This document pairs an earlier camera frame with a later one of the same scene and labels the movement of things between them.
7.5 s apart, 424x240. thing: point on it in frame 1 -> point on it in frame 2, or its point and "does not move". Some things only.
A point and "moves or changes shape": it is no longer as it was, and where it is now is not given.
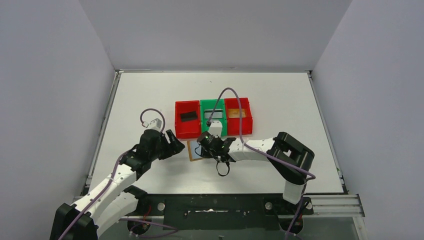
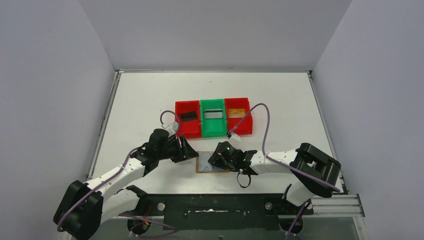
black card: [188, 116] does not move
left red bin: [187, 119] does not move
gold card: [234, 113] does not move
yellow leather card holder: [192, 145] moves or changes shape
